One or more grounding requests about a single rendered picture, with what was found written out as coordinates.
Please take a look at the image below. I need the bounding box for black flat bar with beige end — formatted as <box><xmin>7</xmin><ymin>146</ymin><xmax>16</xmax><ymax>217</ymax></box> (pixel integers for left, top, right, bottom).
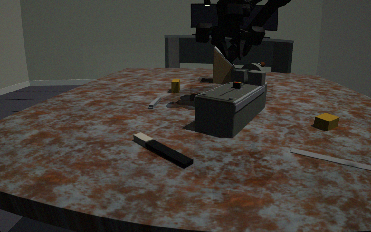
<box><xmin>133</xmin><ymin>132</ymin><xmax>194</xmax><ymax>168</ymax></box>

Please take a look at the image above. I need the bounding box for grey flat bar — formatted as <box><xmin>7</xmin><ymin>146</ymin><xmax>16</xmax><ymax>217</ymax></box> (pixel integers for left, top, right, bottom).
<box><xmin>291</xmin><ymin>148</ymin><xmax>371</xmax><ymax>171</ymax></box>

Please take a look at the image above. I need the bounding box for dark grey rectangular bar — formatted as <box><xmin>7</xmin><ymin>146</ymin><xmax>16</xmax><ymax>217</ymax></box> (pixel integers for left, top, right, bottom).
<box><xmin>149</xmin><ymin>96</ymin><xmax>161</xmax><ymax>109</ymax></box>

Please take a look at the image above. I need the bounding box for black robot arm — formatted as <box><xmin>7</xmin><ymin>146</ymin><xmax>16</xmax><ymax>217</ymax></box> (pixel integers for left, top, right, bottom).
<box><xmin>216</xmin><ymin>0</ymin><xmax>291</xmax><ymax>65</ymax></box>

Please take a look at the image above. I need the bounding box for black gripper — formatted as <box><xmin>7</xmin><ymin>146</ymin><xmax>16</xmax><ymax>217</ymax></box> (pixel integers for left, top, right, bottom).
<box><xmin>196</xmin><ymin>9</ymin><xmax>265</xmax><ymax>60</ymax></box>

